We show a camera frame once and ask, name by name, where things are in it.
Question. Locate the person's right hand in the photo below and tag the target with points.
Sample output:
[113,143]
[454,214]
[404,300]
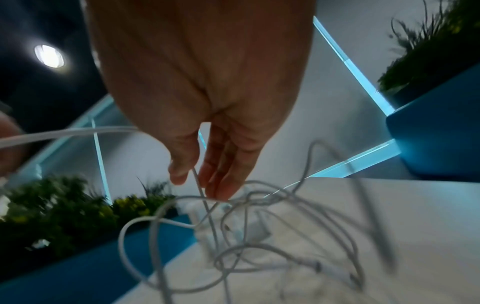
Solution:
[206,65]

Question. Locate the person's left hand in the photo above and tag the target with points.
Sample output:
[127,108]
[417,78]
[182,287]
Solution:
[11,148]

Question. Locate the white mini drawer box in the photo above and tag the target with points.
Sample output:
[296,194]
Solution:
[258,228]

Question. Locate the black cylinder spotlight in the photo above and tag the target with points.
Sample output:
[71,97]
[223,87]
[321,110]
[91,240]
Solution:
[48,55]

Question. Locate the blue sofa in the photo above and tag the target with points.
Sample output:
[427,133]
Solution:
[93,273]
[442,133]

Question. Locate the white table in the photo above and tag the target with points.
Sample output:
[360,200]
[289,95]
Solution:
[431,222]

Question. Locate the cyan wall light strips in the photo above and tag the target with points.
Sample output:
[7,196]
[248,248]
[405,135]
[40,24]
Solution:
[360,74]

